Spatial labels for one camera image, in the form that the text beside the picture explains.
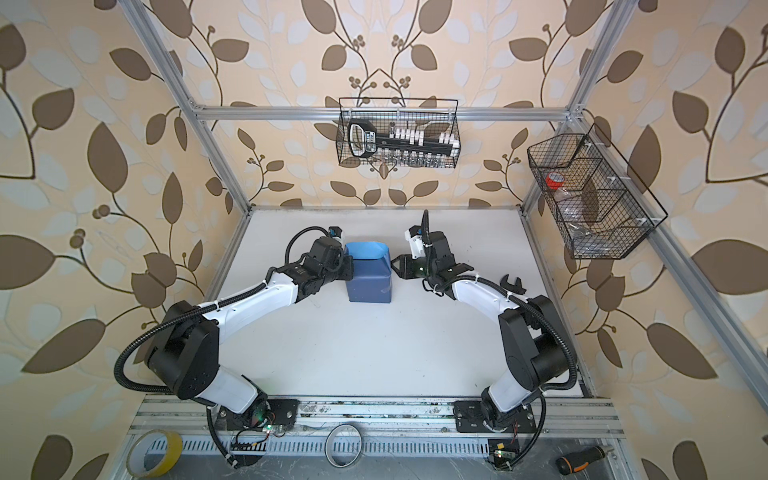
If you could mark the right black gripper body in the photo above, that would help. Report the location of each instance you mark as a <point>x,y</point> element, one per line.
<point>430,271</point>

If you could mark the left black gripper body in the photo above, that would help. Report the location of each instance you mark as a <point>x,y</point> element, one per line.
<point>342,269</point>

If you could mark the blue wrapping paper sheet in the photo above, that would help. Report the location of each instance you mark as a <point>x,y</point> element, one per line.
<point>371,281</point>

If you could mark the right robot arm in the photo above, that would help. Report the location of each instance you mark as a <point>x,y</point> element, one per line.
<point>539,356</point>

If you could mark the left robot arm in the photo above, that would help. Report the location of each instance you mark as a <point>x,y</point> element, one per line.
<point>183,351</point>

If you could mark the black adjustable wrench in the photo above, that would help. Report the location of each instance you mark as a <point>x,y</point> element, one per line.
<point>513,283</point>

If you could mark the black socket set holder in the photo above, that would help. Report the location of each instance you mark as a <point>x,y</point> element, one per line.
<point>365,141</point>

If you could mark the yellow tape roll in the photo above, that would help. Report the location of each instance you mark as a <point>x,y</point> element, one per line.
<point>154,454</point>

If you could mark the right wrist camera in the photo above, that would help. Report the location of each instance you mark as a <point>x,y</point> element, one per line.
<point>415,241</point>

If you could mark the back wire basket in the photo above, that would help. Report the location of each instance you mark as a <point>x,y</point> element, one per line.
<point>432,114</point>

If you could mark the wire basket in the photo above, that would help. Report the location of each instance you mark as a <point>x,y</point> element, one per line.
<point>432,114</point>
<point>605,209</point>

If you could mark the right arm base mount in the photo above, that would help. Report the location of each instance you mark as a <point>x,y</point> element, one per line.
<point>478,416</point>

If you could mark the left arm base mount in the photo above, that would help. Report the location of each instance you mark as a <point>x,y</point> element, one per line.
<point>279,413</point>

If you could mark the right wire basket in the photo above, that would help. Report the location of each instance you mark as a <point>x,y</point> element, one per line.
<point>605,209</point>

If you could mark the orange handled screwdriver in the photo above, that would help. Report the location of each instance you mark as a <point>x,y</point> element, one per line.
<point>575,462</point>

